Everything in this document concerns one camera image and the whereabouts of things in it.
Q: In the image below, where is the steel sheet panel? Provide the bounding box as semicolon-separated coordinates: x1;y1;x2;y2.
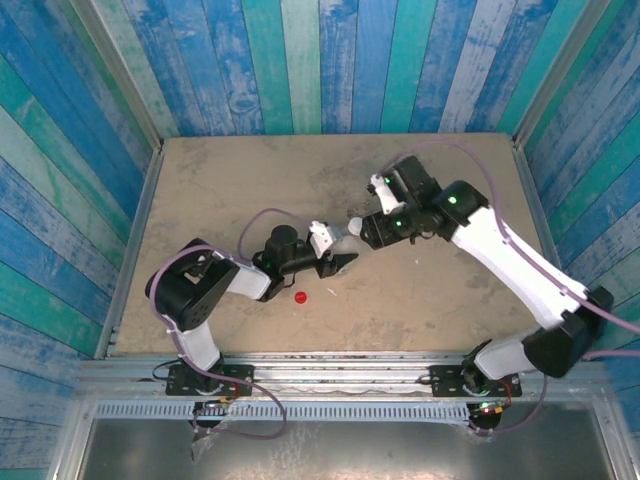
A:
74;417;619;480

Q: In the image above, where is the aluminium corner post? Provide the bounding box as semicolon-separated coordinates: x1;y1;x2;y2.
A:
512;0;614;149
69;0;165;154

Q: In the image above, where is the grey slotted cable duct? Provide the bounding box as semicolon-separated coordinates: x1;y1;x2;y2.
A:
93;401;472;422

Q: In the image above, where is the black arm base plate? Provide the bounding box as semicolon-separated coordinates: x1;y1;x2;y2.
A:
428;364;524;399
164;363;255;397

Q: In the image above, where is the purple cable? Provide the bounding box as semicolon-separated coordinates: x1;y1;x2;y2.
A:
382;139;640;437
147;207;314;441

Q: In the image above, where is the long aluminium mounting rail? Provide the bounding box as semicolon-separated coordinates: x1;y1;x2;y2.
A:
74;351;614;401

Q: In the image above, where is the aluminium table edge rail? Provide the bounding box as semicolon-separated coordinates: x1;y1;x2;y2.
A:
510;139;591;361
93;147;166;360

